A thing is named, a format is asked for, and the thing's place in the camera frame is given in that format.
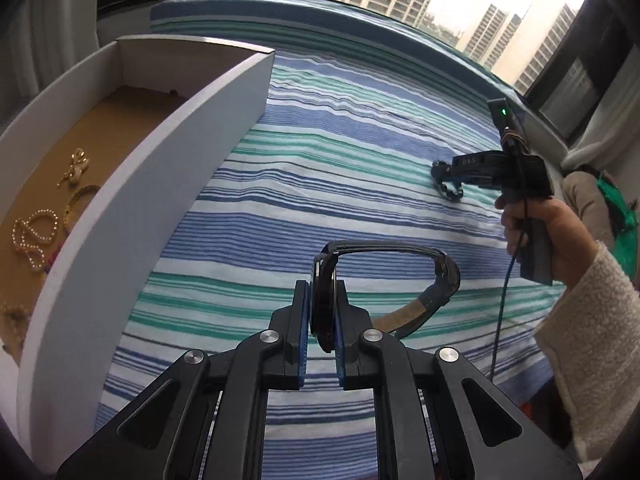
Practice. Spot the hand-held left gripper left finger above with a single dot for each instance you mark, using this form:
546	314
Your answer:
300	340

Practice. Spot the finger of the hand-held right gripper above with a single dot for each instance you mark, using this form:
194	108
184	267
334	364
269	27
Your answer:
442	170

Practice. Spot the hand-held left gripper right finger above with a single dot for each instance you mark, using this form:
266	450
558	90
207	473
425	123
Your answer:
341	355

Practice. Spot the white cardboard box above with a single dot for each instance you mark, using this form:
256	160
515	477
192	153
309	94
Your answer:
150	200

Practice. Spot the gold bangle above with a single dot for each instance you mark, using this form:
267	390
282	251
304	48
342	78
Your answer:
82	191

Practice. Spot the gold charm pendant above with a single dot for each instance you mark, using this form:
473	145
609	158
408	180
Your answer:
77	162

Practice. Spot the person's right forearm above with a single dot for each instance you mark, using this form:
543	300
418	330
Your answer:
595	360

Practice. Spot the person's right hand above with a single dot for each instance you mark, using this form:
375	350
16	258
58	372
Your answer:
565	240

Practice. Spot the white curtain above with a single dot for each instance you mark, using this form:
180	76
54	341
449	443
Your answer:
45	25
610	145

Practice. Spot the blue green striped blanket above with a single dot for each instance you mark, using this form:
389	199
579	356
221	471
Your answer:
350	185

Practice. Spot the green bag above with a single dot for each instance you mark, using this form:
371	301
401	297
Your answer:
622	220

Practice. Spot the grey high-rise tower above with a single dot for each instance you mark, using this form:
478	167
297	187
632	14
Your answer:
545	45
487	30

